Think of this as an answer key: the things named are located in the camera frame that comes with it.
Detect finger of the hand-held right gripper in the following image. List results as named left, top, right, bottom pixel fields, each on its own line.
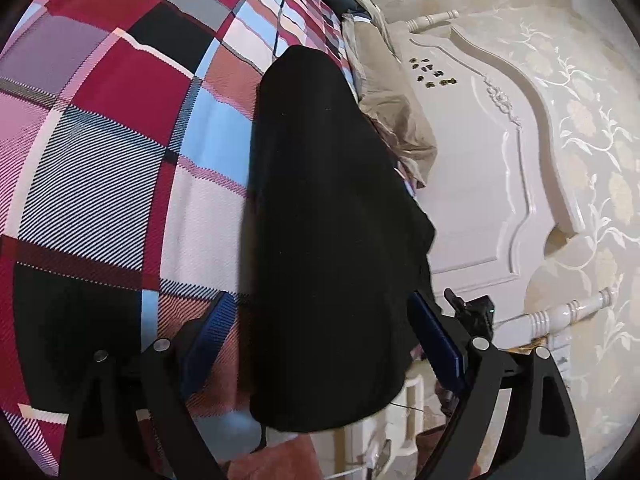
left=444, top=288, right=468, bottom=318

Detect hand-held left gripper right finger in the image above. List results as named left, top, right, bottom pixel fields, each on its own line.
left=406, top=291, right=586, bottom=480

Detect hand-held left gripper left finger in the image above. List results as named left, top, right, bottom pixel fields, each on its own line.
left=59, top=291, right=238, bottom=480

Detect black pants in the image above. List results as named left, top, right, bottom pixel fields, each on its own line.
left=240, top=45, right=436, bottom=433

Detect white carved headboard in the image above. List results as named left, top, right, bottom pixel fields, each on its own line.
left=385, top=9, right=616, bottom=351

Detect beige pillow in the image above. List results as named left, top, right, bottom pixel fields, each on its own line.
left=342, top=10, right=438, bottom=188

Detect red checked blanket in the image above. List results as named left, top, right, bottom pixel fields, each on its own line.
left=0, top=0, right=361, bottom=478

